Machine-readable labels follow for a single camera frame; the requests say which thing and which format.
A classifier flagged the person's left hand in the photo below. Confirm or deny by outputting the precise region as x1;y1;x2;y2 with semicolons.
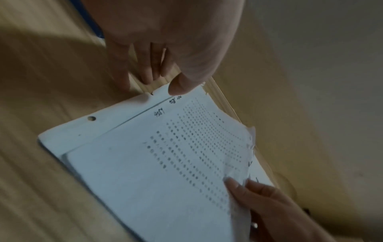
80;0;248;96

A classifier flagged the person's right hand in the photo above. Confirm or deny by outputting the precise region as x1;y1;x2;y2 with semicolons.
224;177;340;242

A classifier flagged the white dotted printed sheet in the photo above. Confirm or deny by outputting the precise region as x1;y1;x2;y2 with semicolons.
63;91;257;242

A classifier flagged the white punched paper stack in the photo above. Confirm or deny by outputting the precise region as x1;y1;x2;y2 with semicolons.
37;81;276;242

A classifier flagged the blue flat object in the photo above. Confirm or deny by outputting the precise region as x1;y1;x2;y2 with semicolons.
69;0;106;40

